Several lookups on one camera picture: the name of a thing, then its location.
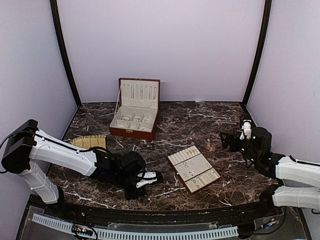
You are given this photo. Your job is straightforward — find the black right frame post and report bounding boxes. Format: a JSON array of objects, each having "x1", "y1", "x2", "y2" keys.
[{"x1": 241, "y1": 0, "x2": 272, "y2": 109}]

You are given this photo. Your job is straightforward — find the brown jewelry display tray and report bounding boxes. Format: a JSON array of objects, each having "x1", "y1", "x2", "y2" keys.
[{"x1": 167, "y1": 145, "x2": 221, "y2": 194}]

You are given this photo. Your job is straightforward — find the black frame post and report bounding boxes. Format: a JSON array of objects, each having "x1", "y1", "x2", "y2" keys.
[
  {"x1": 49, "y1": 0, "x2": 82, "y2": 108},
  {"x1": 241, "y1": 0, "x2": 272, "y2": 109}
]

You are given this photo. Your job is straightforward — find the white slotted cable duct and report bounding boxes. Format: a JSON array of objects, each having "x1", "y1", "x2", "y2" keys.
[{"x1": 31, "y1": 213, "x2": 239, "y2": 240}]

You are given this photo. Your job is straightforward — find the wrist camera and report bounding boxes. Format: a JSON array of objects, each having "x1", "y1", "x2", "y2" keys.
[
  {"x1": 120, "y1": 151, "x2": 164, "y2": 189},
  {"x1": 239, "y1": 118, "x2": 272, "y2": 162}
]

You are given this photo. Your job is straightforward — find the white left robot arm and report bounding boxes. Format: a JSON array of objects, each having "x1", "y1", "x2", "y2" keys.
[{"x1": 0, "y1": 119, "x2": 157, "y2": 218}]

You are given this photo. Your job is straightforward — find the red wooden jewelry box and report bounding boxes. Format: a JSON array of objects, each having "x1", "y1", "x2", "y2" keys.
[{"x1": 109, "y1": 77, "x2": 161, "y2": 141}]

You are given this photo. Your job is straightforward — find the black left frame post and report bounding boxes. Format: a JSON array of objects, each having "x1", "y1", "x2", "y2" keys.
[{"x1": 49, "y1": 0, "x2": 82, "y2": 108}]

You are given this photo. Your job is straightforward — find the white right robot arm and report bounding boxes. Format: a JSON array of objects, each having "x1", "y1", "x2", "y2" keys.
[{"x1": 219, "y1": 127, "x2": 320, "y2": 217}]

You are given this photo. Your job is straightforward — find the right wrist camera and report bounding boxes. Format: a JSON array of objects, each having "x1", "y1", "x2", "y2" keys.
[{"x1": 239, "y1": 118, "x2": 272, "y2": 162}]

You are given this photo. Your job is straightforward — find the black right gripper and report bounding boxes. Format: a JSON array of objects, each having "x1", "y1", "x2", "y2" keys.
[{"x1": 220, "y1": 131, "x2": 261, "y2": 165}]

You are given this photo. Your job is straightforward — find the woven bamboo tray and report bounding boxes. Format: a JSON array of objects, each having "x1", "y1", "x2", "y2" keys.
[{"x1": 70, "y1": 135, "x2": 107, "y2": 149}]

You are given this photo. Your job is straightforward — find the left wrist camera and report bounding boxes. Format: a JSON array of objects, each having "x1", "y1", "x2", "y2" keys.
[{"x1": 120, "y1": 151, "x2": 164, "y2": 189}]

